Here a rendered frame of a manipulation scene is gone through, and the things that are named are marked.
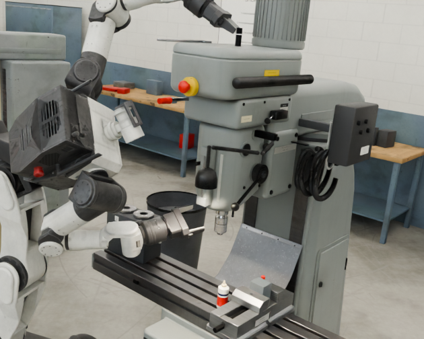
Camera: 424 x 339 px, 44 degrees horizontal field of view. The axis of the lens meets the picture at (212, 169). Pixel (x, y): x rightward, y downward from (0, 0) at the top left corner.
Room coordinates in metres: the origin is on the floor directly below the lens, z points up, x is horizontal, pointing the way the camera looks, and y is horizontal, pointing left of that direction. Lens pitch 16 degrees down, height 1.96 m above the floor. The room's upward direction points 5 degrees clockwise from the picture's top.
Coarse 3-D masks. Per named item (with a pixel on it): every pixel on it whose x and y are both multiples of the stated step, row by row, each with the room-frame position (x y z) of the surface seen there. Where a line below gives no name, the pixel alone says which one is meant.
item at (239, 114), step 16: (192, 96) 1.80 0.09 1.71; (272, 96) 1.85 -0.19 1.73; (288, 96) 1.92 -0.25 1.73; (192, 112) 1.80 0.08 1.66; (208, 112) 1.76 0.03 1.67; (224, 112) 1.71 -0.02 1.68; (240, 112) 1.69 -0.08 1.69; (256, 112) 1.76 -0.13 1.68; (288, 112) 1.92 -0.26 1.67; (240, 128) 1.71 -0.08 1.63
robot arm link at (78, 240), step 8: (72, 232) 1.67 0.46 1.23; (80, 232) 1.67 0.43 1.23; (88, 232) 1.68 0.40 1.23; (96, 232) 1.68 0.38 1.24; (64, 240) 1.64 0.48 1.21; (72, 240) 1.65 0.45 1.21; (80, 240) 1.65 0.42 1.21; (88, 240) 1.65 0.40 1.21; (96, 240) 1.66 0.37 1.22; (64, 248) 1.64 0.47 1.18; (72, 248) 1.65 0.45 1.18; (80, 248) 1.65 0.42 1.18; (88, 248) 1.66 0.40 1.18; (96, 248) 1.66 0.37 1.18
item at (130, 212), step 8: (128, 208) 2.22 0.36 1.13; (136, 208) 2.20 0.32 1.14; (112, 216) 2.16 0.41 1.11; (120, 216) 2.14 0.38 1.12; (128, 216) 2.13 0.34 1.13; (136, 216) 2.11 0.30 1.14; (144, 216) 2.11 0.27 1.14; (152, 216) 2.13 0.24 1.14; (160, 216) 2.16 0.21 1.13; (112, 240) 2.16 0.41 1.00; (112, 248) 2.16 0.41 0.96; (120, 248) 2.13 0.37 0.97; (144, 248) 2.07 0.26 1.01; (152, 248) 2.11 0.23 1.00; (160, 248) 2.16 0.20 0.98; (136, 256) 2.08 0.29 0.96; (144, 256) 2.07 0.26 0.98; (152, 256) 2.11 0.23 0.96
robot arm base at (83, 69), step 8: (80, 64) 1.77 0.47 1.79; (88, 64) 1.78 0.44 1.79; (96, 64) 1.79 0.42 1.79; (72, 72) 1.76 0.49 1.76; (80, 72) 1.76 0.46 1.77; (88, 72) 1.76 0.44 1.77; (96, 72) 1.77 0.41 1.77; (72, 80) 1.75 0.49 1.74; (80, 80) 1.75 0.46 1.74; (96, 80) 1.76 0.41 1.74; (72, 88) 1.77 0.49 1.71; (88, 88) 1.75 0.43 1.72; (88, 96) 1.76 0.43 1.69; (96, 96) 1.87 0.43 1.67
